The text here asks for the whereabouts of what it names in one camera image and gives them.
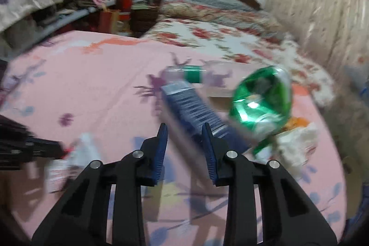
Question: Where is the white packet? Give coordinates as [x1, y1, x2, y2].
[46, 133, 97, 193]

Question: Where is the blue striped carton box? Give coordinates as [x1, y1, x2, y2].
[160, 82, 249, 155]

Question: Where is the red paper bag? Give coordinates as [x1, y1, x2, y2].
[99, 10, 120, 34]

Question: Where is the grey cloth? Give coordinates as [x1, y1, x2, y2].
[331, 63, 369, 125]

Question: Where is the grey storage shelf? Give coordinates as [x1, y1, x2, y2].
[0, 0, 125, 54]

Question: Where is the beige patterned curtain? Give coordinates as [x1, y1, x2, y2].
[265, 0, 369, 78]

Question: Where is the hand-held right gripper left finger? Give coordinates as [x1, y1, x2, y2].
[31, 123, 168, 246]

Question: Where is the white crumpled tissue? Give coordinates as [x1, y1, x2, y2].
[277, 122, 319, 177]

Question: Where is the white red floral bedsheet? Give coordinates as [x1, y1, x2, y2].
[141, 18, 335, 108]

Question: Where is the floral quilt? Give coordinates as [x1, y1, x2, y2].
[158, 0, 284, 39]

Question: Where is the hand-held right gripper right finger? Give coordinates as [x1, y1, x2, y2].
[201, 123, 338, 246]

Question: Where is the orange fruit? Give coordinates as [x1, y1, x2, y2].
[284, 117, 311, 132]

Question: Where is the pink printed bedsheet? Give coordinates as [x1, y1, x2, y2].
[0, 30, 348, 246]

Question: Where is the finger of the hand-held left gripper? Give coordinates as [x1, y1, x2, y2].
[27, 138, 64, 160]

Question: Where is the clear plastic bottle green label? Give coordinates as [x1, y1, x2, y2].
[164, 61, 235, 97]

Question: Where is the green wrapper strip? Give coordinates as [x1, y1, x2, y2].
[253, 139, 275, 157]

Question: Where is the green drink can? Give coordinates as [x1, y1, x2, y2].
[229, 66, 293, 140]

